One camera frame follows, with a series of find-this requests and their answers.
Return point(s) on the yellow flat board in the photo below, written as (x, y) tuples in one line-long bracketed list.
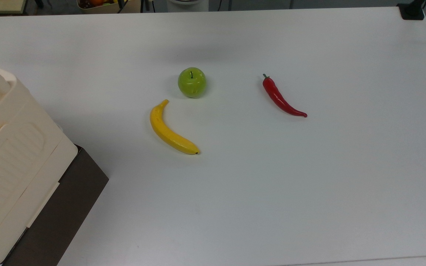
[(7, 5)]

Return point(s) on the yellow banana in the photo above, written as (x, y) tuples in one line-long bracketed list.
[(166, 132)]

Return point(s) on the black table clamp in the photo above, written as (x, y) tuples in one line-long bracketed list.
[(412, 10)]

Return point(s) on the red chili pepper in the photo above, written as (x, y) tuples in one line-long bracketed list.
[(277, 96)]

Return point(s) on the dark brown cabinet door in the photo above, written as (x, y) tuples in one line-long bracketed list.
[(63, 199)]

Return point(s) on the white round bin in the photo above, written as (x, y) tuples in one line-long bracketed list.
[(187, 4)]

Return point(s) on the green apple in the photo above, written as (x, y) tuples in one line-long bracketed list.
[(192, 82)]

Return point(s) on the cream plastic cabinet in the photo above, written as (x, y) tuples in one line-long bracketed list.
[(11, 147)]

